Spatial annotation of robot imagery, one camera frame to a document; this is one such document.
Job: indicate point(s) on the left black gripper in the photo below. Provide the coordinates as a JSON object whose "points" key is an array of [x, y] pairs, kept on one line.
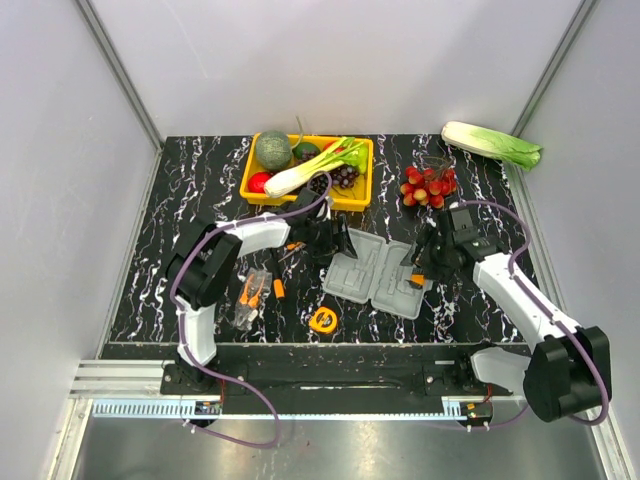
{"points": [[338, 237]]}

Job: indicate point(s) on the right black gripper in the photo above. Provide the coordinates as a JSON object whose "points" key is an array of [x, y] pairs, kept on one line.
{"points": [[430, 252]]}

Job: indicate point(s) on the orange black screwdriver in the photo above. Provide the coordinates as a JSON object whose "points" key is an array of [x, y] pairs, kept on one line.
{"points": [[419, 281], [278, 285]]}

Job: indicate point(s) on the grey plastic tool case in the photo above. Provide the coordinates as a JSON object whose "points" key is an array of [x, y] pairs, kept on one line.
{"points": [[377, 275]]}

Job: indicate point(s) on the clear test pen screwdriver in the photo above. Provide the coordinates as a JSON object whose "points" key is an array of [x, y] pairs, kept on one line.
{"points": [[289, 254]]}

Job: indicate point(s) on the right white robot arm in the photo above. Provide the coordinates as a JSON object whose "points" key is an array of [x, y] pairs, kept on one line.
{"points": [[568, 370]]}

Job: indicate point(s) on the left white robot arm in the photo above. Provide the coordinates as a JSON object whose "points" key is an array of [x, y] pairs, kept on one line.
{"points": [[205, 254]]}

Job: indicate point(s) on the dark purple grape bunch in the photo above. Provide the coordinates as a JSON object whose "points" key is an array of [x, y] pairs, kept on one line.
{"points": [[341, 180]]}

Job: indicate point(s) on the red cherry bunch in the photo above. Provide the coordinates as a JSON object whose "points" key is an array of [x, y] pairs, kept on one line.
{"points": [[430, 186]]}

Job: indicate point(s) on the yellow tape measure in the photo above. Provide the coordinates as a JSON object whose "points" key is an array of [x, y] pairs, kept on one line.
{"points": [[323, 321]]}

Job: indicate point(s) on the white green leek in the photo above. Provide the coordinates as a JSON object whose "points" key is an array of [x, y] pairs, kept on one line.
{"points": [[346, 151]]}

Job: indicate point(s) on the orange pliers in bag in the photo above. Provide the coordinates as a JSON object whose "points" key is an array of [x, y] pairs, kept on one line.
{"points": [[255, 290]]}

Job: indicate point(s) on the green fruit in tray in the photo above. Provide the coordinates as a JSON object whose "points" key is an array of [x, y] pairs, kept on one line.
{"points": [[305, 151]]}

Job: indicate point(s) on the red apple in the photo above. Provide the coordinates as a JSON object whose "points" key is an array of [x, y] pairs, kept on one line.
{"points": [[256, 183]]}

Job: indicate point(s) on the yellow plastic tray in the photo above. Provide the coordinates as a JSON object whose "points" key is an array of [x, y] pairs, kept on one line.
{"points": [[355, 199]]}

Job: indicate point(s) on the green cantaloupe melon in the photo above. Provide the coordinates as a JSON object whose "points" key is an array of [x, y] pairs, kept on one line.
{"points": [[273, 150]]}

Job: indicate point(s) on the napa cabbage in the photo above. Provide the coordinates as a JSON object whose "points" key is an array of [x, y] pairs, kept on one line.
{"points": [[491, 144]]}

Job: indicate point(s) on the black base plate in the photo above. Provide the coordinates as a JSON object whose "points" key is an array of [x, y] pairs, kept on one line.
{"points": [[307, 380]]}

